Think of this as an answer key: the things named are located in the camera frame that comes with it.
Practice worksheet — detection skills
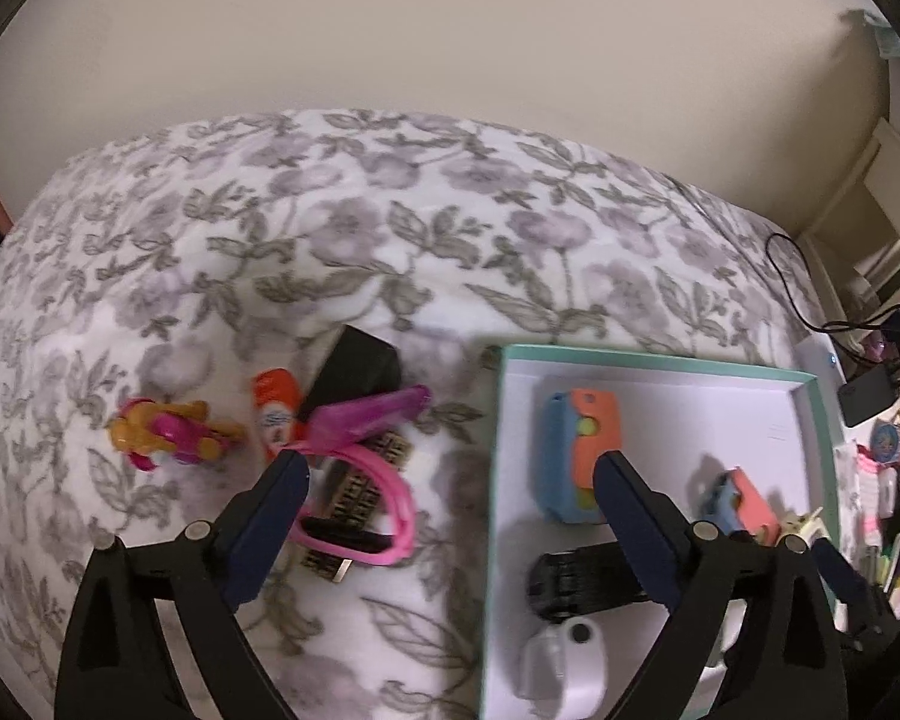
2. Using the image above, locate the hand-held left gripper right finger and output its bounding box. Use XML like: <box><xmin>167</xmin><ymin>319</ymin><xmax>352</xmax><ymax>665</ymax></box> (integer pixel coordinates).
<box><xmin>594</xmin><ymin>451</ymin><xmax>848</xmax><ymax>720</ymax></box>

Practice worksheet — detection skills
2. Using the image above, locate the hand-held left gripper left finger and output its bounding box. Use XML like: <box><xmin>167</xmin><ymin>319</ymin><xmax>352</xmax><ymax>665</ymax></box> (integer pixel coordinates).
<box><xmin>54</xmin><ymin>451</ymin><xmax>310</xmax><ymax>720</ymax></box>

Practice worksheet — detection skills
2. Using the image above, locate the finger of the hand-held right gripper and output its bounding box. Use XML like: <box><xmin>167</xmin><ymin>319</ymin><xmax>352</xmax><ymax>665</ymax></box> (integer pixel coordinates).
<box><xmin>810</xmin><ymin>538</ymin><xmax>900</xmax><ymax>646</ymax></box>

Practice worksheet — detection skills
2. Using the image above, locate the cream hair claw clip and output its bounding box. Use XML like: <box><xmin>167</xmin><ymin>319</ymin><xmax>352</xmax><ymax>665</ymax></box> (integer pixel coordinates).
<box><xmin>784</xmin><ymin>506</ymin><xmax>833</xmax><ymax>545</ymax></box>

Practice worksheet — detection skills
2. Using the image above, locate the black toy car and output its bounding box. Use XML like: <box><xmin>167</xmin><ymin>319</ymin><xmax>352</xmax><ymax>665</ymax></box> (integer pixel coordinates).
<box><xmin>526</xmin><ymin>544</ymin><xmax>650</xmax><ymax>620</ymax></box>

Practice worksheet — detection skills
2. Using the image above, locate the black and gold patterned lighter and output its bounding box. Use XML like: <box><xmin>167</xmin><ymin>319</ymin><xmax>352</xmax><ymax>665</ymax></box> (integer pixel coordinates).
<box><xmin>304</xmin><ymin>431</ymin><xmax>413</xmax><ymax>586</ymax></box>

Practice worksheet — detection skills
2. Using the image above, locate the blue orange toy box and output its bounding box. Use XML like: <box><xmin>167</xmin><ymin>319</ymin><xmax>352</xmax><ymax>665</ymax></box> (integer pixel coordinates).
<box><xmin>544</xmin><ymin>388</ymin><xmax>622</xmax><ymax>524</ymax></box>

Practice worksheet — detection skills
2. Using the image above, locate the red squeeze tube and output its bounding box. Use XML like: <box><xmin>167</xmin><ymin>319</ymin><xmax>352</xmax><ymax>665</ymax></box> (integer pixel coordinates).
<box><xmin>251</xmin><ymin>369</ymin><xmax>305</xmax><ymax>462</ymax></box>

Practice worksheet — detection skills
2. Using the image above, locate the teal-edged white tray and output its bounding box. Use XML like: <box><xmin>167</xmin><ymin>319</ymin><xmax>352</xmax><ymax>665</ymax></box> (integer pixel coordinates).
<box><xmin>480</xmin><ymin>343</ymin><xmax>845</xmax><ymax>720</ymax></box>

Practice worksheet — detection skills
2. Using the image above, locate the pink and orange dog figure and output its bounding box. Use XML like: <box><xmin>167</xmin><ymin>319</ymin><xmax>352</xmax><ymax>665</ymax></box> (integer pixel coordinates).
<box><xmin>106</xmin><ymin>397</ymin><xmax>245</xmax><ymax>473</ymax></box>

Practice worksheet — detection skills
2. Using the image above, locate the pink watch band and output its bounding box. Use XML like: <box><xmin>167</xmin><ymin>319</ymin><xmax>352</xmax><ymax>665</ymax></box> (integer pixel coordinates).
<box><xmin>281</xmin><ymin>385</ymin><xmax>432</xmax><ymax>567</ymax></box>

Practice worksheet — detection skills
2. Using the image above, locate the white plastic case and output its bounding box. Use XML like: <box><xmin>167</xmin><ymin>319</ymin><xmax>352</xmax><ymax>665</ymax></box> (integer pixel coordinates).
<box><xmin>517</xmin><ymin>615</ymin><xmax>608</xmax><ymax>717</ymax></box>

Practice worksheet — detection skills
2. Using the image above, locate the black plug adapter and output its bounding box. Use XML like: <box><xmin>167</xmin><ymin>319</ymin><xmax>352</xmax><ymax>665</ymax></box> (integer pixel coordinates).
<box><xmin>298</xmin><ymin>325</ymin><xmax>404</xmax><ymax>421</ymax></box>

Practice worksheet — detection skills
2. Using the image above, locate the pile of small trinkets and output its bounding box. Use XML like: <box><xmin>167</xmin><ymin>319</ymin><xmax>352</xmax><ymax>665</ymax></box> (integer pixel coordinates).
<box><xmin>844</xmin><ymin>409</ymin><xmax>900</xmax><ymax>616</ymax></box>

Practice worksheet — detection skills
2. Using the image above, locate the round blue toy watch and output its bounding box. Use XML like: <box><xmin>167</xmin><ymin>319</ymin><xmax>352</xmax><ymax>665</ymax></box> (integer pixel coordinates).
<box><xmin>870</xmin><ymin>420</ymin><xmax>900</xmax><ymax>466</ymax></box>

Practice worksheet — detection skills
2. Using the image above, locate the black power bank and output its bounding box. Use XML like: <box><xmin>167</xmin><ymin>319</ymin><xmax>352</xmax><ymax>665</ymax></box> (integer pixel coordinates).
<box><xmin>838</xmin><ymin>367</ymin><xmax>900</xmax><ymax>427</ymax></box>

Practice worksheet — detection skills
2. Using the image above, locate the white power bank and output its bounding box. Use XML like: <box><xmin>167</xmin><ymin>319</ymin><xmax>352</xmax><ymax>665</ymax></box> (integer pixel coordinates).
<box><xmin>795</xmin><ymin>331</ymin><xmax>848</xmax><ymax>391</ymax></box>

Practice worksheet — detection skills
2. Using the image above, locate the floral blanket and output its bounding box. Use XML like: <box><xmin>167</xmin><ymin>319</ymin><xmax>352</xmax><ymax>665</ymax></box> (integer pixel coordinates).
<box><xmin>0</xmin><ymin>109</ymin><xmax>833</xmax><ymax>720</ymax></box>

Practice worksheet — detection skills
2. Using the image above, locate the cream shelf unit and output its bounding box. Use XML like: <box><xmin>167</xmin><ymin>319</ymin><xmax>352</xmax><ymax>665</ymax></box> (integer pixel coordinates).
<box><xmin>795</xmin><ymin>116</ymin><xmax>900</xmax><ymax>331</ymax></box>

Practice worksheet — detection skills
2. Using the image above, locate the teal and white box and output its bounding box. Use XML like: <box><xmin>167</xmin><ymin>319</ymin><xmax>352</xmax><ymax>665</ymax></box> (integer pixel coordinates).
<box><xmin>840</xmin><ymin>7</ymin><xmax>900</xmax><ymax>61</ymax></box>

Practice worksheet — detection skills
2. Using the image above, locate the black cable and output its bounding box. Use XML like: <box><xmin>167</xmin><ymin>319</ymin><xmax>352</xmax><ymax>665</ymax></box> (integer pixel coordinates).
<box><xmin>765</xmin><ymin>232</ymin><xmax>900</xmax><ymax>383</ymax></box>

